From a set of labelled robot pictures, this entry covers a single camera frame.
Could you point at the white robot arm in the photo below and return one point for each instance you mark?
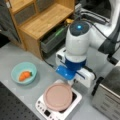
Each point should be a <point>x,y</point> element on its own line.
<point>82,34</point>

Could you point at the orange carrot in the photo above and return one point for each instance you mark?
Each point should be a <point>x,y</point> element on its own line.
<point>24,75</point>

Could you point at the teal bowl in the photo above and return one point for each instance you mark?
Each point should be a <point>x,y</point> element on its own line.
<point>21,67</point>

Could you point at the silver toaster oven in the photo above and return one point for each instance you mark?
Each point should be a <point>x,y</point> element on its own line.
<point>107,95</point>

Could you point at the grey storage bin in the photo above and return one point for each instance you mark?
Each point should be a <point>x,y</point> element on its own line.
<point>53,38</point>

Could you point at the pink pan with white handle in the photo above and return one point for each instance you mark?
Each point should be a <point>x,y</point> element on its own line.
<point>58,96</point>

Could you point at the wooden shelf cabinet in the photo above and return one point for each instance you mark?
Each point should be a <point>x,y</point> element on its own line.
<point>33,19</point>

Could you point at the white and blue gripper body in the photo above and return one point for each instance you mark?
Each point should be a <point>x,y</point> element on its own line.
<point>74,72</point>

